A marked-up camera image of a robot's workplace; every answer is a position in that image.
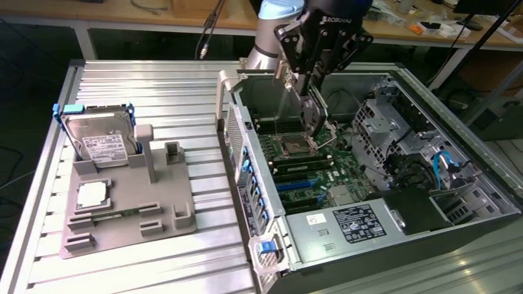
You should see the black graphics card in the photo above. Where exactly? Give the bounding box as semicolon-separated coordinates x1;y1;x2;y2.
272;59;331;138

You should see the metal disk bay cage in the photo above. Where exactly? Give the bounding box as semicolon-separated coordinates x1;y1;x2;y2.
351;97;415;172

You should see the metal socket cover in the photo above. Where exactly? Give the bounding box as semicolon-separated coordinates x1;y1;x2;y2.
322;121;340;147

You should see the silver CPU chip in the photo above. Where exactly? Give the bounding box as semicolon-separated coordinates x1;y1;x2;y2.
77;183;112;208

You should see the green RAM stick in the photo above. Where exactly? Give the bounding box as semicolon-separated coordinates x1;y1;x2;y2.
92;208;143;220

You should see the grey power supply unit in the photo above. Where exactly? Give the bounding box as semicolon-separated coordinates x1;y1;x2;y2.
286;198;408;265

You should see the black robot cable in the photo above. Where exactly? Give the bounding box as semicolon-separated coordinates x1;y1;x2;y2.
197;0;227;59

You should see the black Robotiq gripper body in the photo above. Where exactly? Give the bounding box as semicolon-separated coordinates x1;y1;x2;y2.
304;0;372;31

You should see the open black PC case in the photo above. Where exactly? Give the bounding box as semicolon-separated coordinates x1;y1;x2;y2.
216;62;523;294

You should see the grey plastic parts rack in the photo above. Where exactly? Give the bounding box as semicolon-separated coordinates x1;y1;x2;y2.
59;124;197;260

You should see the black plastic air shroud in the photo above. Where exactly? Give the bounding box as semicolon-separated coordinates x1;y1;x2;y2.
366;189;455;236

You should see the CPU socket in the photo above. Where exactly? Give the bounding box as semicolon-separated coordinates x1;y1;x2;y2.
279;134;319;157

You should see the black installed RAM stick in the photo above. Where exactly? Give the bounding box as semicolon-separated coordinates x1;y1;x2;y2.
271;155;335;175

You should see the grey case latch blue tab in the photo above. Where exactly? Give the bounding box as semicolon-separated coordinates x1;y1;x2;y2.
247;233;288;274

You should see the green motherboard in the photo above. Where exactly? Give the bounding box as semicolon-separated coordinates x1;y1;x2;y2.
256;118;379;215

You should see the hard disk in blue carrier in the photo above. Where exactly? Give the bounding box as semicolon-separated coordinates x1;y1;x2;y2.
52;102;143;168

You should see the wooden desk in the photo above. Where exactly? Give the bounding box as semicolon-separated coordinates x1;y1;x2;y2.
0;0;523;50

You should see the black tripod pole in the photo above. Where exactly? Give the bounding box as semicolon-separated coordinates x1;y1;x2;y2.
424;0;514;89

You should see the blue expansion slot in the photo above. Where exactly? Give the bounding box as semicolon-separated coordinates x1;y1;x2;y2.
275;179;319;191

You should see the blue SATA wire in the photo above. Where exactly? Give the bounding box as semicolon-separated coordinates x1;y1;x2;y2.
431;149;455;191

